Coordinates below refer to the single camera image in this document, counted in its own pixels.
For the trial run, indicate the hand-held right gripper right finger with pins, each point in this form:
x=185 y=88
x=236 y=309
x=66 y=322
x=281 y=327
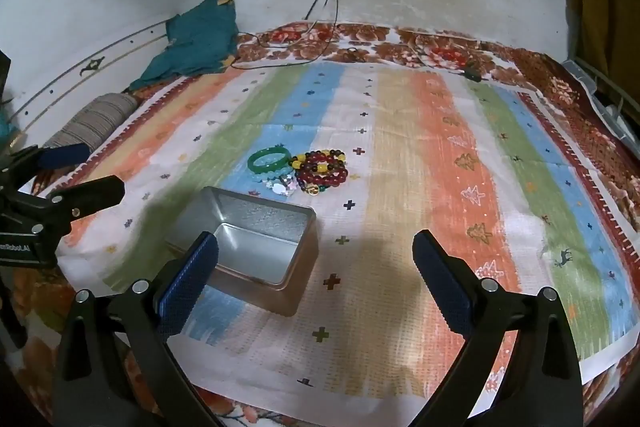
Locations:
x=442 y=287

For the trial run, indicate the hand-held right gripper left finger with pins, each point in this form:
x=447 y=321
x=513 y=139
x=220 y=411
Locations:
x=190 y=287

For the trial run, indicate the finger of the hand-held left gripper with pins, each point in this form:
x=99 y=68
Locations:
x=95 y=192
x=65 y=155

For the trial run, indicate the silver metal tin box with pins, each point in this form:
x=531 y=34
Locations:
x=250 y=252

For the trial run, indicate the small gold charm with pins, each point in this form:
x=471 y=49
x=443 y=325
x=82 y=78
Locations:
x=312 y=190

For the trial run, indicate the grey striped bolster pillow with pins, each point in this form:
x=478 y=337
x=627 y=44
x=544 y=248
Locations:
x=95 y=119

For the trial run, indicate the black box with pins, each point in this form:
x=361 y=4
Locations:
x=4 y=77

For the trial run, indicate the striped colourful cloth mat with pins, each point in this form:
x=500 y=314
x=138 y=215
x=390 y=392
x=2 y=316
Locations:
x=400 y=157

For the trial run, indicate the teal garment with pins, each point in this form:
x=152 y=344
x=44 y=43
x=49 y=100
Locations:
x=195 y=42

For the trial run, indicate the black charger adapter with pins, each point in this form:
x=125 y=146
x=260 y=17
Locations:
x=472 y=75

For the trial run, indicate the clear plastic bin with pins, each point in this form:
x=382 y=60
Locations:
x=590 y=82

